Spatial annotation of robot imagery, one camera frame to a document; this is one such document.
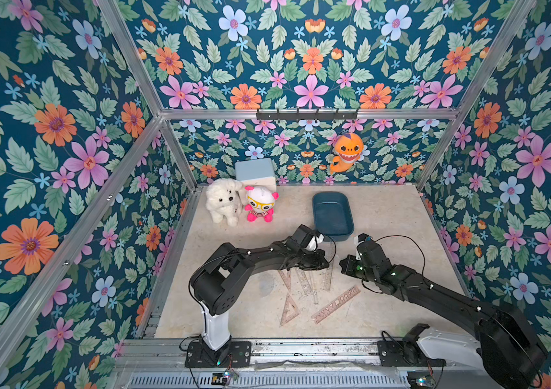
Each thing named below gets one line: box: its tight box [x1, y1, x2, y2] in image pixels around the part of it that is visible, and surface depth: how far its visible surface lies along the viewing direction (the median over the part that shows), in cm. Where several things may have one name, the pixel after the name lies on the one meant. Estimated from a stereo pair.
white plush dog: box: [205, 178, 244, 227], surface depth 96 cm
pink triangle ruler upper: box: [277, 268, 292, 293], surface depth 92 cm
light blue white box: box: [234, 158, 277, 202], surface depth 109 cm
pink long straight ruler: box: [311, 286, 362, 325], surface depth 86 cm
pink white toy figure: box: [243, 185, 280, 223], surface depth 98 cm
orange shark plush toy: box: [329, 132, 364, 175], surface depth 100 cm
